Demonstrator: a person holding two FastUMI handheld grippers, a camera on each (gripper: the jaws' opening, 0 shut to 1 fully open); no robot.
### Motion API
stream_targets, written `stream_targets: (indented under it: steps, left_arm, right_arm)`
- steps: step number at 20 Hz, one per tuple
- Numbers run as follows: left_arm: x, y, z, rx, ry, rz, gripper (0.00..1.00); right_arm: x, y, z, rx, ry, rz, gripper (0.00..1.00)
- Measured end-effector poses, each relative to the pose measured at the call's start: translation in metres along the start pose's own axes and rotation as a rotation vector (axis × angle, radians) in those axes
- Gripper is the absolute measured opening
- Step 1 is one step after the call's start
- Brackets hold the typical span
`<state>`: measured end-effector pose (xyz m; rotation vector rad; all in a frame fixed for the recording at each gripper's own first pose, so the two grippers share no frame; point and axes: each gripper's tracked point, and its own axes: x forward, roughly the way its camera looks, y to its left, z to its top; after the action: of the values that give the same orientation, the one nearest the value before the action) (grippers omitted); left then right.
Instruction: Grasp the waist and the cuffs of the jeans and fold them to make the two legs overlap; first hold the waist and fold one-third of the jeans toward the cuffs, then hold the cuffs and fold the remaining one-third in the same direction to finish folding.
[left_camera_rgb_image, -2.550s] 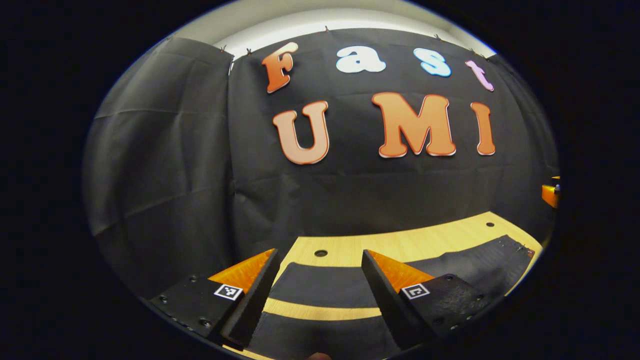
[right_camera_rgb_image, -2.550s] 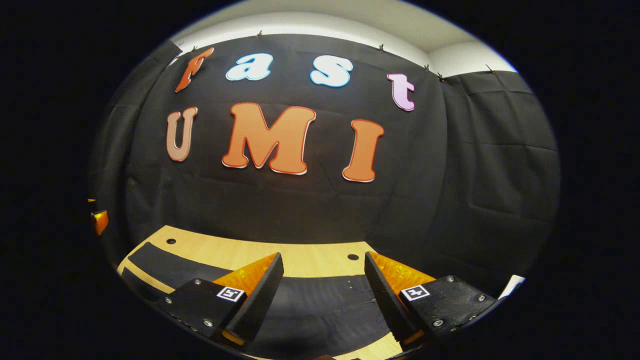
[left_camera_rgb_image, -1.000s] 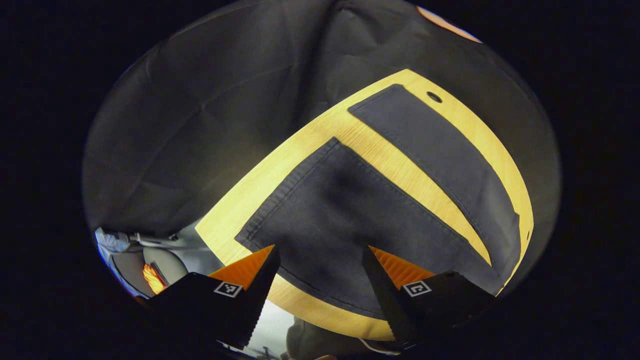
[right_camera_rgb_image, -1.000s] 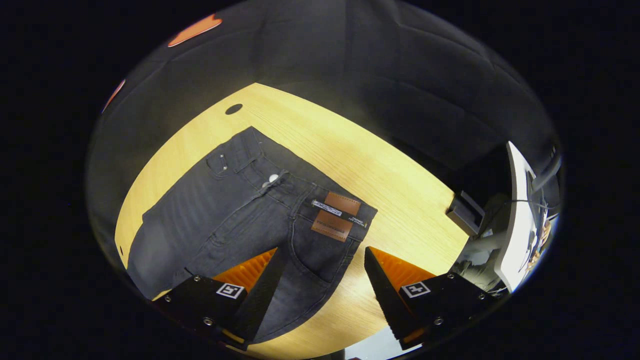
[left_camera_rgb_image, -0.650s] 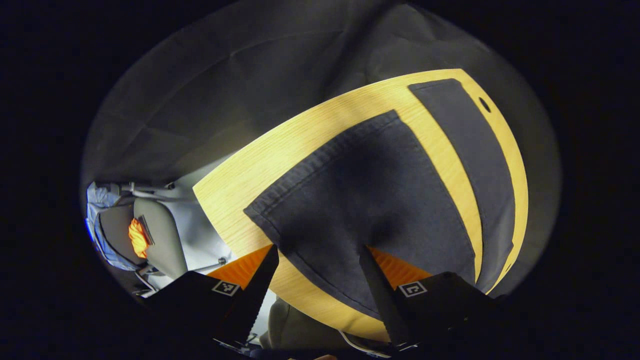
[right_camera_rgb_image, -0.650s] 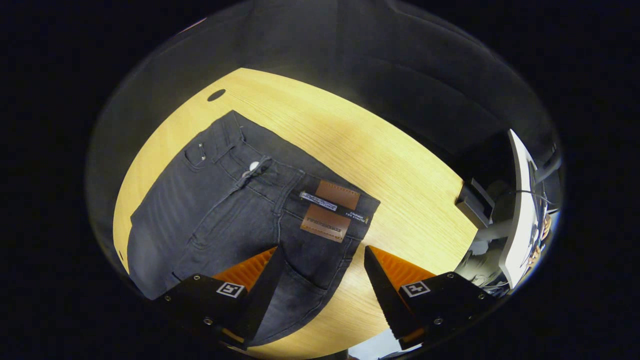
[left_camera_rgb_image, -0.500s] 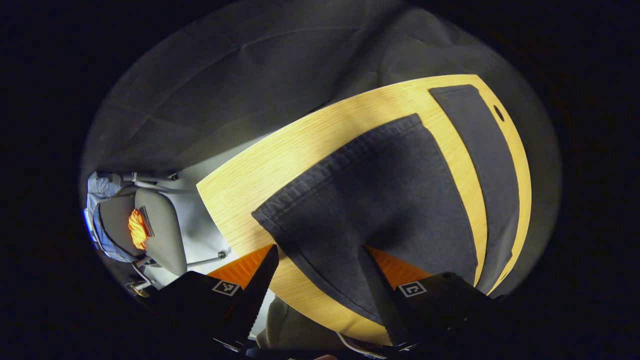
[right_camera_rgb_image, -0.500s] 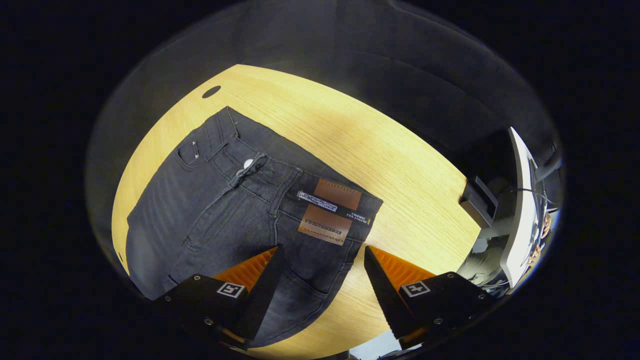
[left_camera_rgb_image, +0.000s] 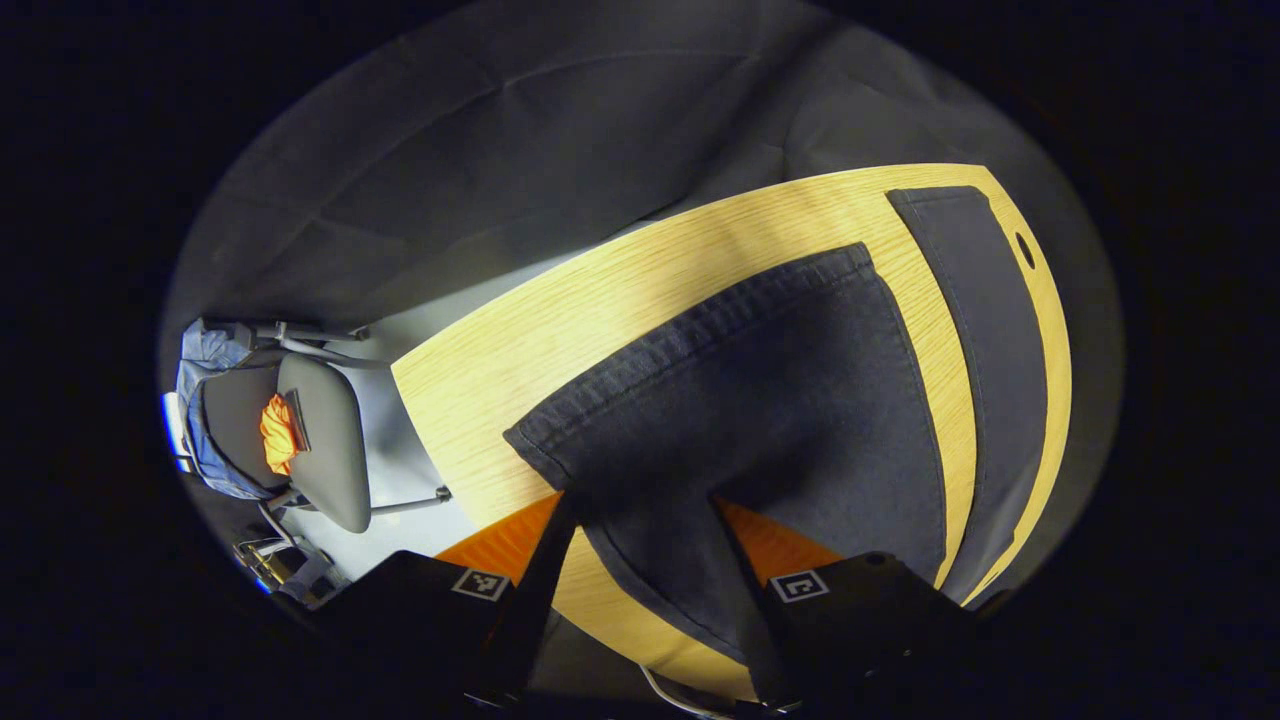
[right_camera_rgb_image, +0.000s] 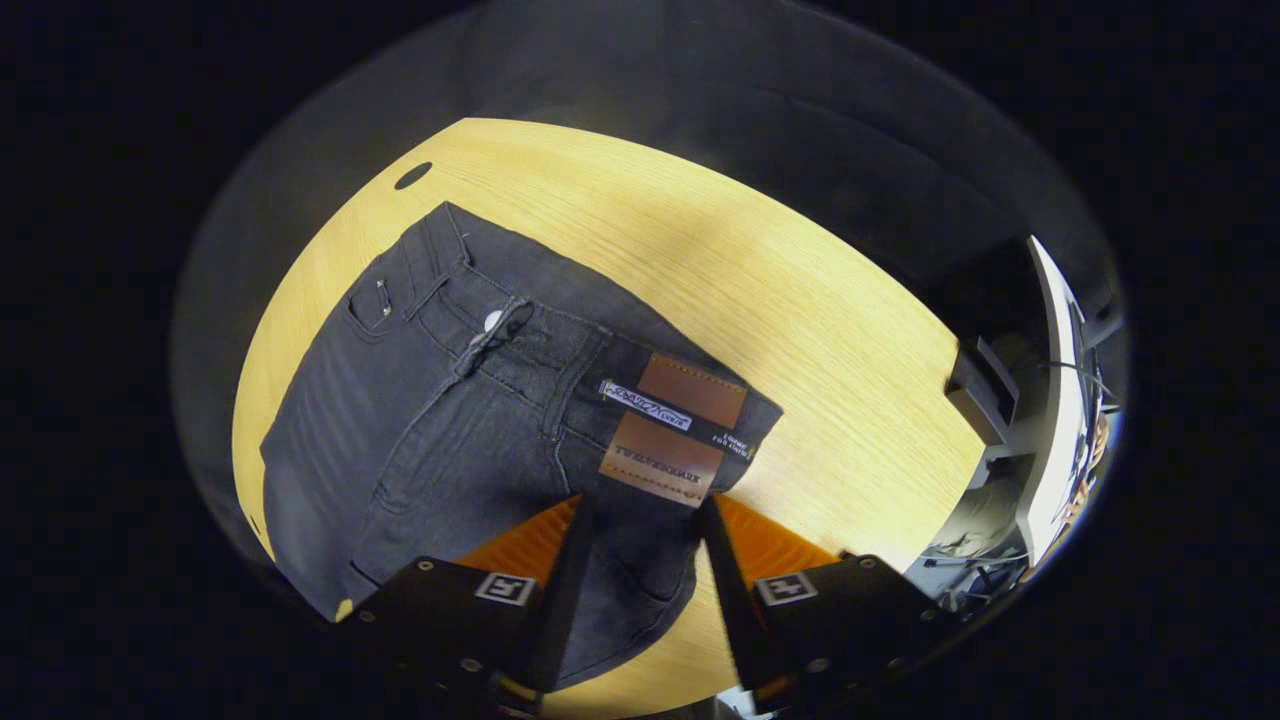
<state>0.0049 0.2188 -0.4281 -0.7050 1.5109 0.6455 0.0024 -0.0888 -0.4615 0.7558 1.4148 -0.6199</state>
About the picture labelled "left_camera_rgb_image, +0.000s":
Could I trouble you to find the black backdrop cloth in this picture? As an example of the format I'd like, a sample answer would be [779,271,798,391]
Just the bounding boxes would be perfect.
[158,0,1126,601]

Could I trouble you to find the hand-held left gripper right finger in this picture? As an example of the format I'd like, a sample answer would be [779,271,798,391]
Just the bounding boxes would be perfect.
[708,495,1011,713]

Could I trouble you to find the orange cloth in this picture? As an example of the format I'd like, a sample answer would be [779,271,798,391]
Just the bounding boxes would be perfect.
[259,393,303,477]

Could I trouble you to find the blue garment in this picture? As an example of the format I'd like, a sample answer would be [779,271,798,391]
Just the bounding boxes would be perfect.
[176,322,293,501]

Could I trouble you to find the grey office chair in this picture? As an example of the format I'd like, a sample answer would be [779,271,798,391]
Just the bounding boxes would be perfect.
[195,318,453,536]

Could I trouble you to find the grey floor object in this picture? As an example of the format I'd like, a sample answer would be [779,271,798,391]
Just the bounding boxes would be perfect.
[234,535,353,608]

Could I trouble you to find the white cable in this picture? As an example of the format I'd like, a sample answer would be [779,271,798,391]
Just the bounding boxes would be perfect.
[638,663,736,720]

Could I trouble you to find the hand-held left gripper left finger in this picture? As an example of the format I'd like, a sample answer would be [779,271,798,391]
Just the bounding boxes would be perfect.
[300,490,581,711]

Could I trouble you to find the dark denim jeans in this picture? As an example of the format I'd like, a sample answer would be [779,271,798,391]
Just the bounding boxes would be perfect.
[503,185,1049,691]

